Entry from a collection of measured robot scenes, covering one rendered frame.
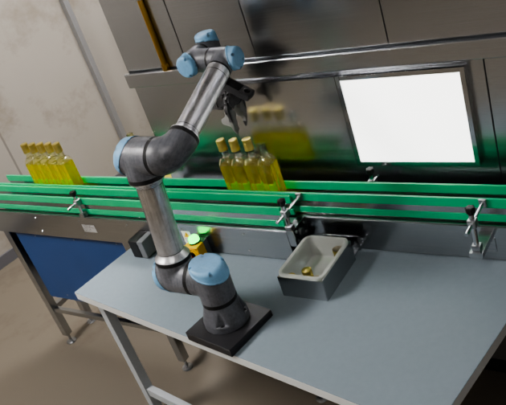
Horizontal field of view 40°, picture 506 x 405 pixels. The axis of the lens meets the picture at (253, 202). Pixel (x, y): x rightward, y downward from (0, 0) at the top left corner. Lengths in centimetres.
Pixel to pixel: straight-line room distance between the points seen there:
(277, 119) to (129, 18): 70
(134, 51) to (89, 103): 258
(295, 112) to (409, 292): 74
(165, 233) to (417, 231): 80
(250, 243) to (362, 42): 82
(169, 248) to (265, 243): 45
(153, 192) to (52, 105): 317
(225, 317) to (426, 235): 69
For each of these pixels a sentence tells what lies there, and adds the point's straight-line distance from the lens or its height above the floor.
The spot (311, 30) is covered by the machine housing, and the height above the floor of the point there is 147.
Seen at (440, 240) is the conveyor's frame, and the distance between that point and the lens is 230.
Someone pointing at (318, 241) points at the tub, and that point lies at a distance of 242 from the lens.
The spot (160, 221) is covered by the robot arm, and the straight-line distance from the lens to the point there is 215.
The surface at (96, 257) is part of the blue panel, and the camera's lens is 328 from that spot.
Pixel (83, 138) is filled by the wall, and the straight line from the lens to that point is 537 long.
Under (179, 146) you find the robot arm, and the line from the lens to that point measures 200.
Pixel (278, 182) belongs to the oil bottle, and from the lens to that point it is 251.
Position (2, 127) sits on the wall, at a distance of 506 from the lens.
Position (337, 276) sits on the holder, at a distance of 230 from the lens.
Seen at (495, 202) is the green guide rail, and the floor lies 95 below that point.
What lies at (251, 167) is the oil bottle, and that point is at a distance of 251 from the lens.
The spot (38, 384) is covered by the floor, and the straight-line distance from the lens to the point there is 387.
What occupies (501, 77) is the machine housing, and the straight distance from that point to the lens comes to 219.
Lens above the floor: 213
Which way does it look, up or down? 28 degrees down
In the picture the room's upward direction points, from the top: 20 degrees counter-clockwise
